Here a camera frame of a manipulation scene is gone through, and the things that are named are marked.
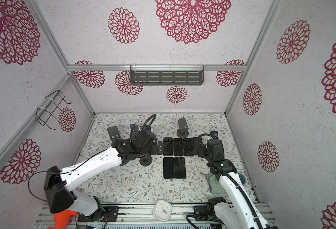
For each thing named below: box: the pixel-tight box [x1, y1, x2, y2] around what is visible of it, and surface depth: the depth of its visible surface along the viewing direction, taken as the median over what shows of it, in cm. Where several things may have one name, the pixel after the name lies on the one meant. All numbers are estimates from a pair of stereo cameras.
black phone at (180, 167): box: [174, 156, 187, 179], surface depth 89 cm
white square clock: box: [152, 199, 173, 223], surface depth 74 cm
